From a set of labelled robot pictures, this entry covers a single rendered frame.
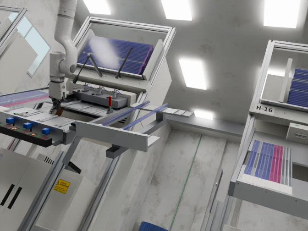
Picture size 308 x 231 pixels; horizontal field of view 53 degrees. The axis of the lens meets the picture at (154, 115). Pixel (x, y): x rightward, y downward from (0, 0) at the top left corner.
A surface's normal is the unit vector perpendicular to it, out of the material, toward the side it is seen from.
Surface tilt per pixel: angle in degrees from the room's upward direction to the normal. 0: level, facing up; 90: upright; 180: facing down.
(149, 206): 90
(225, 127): 90
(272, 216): 90
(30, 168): 90
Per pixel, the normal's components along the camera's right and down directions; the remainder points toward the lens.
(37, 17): 0.90, 0.19
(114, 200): -0.32, -0.51
